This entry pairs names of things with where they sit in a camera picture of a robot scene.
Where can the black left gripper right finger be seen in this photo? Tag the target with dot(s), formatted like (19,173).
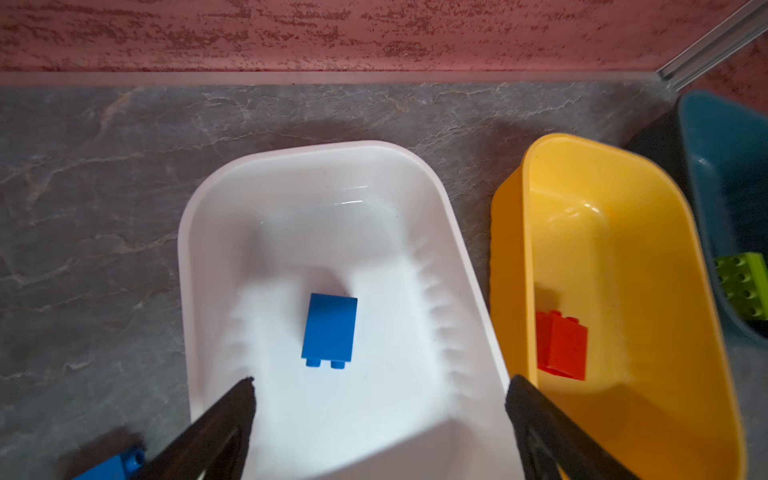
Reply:
(550,444)

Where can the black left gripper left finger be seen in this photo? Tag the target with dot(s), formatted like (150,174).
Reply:
(215,446)

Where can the small red lego brick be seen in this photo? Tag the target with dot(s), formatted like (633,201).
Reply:
(562,343)

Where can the blue lego brick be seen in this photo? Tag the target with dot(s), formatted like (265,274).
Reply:
(123,466)
(329,331)

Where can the green lego brick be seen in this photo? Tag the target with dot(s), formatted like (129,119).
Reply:
(743,279)

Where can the white plastic container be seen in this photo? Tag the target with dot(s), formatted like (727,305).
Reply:
(336,278)

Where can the yellow plastic container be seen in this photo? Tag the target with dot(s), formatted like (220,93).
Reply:
(606,236)

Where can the dark teal plastic container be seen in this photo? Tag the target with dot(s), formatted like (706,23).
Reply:
(715,150)

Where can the aluminium right corner post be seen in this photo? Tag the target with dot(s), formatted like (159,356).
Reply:
(738,30)

